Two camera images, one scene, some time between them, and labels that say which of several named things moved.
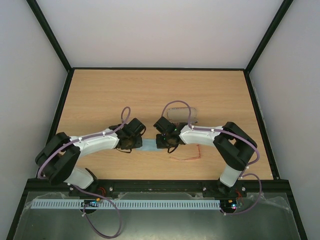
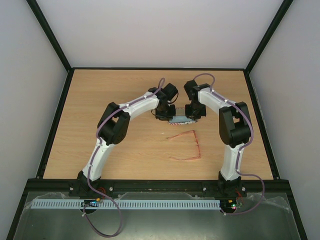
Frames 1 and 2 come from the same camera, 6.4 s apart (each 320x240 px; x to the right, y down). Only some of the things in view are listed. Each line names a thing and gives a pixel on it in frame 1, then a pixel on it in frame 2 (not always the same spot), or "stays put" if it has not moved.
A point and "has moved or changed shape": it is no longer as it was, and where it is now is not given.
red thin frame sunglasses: [189, 158] stays put
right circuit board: [228, 205] stays put
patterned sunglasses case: [181, 114] has moved or changed shape
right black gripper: [161, 144] -> [194, 111]
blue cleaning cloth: [149, 145] -> [180, 119]
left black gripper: [138, 144] -> [158, 115]
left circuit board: [91, 203] stays put
